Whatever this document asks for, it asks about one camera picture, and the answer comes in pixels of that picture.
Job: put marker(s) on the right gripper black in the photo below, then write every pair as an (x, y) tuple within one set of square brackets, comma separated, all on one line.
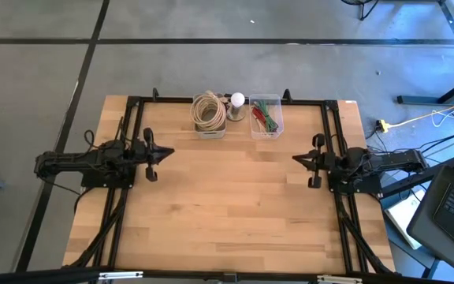
[(323, 161)]

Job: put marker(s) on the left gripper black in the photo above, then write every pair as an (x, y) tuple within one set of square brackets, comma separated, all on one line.
[(148, 154)]

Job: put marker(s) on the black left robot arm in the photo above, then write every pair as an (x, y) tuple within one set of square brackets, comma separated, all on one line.
[(73, 161)]

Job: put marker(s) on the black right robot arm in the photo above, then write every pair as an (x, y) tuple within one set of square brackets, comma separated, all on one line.
[(396, 159)]

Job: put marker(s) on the white plastic bin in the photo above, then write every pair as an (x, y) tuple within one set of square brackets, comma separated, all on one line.
[(211, 135)]

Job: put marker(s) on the clear plastic bin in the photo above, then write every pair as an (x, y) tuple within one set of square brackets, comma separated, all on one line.
[(280, 106)]

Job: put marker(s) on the white light bulb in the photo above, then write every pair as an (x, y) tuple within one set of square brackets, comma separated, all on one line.
[(238, 98)]

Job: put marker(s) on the white flat box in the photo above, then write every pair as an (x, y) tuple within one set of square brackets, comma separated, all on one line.
[(402, 217)]

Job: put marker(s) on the dark grey laptop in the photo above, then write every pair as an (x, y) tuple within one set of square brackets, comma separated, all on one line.
[(447, 221)]

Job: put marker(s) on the black overhead gantry beam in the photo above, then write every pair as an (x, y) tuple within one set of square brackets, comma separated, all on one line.
[(34, 276)]

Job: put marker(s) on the black aluminium table frame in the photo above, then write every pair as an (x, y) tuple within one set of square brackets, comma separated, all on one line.
[(309, 102)]

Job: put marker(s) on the silver metal bracket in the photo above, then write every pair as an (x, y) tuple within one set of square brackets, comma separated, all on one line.
[(339, 279), (120, 275)]

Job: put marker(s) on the black desk frame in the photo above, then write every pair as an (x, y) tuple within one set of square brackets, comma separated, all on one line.
[(420, 99)]

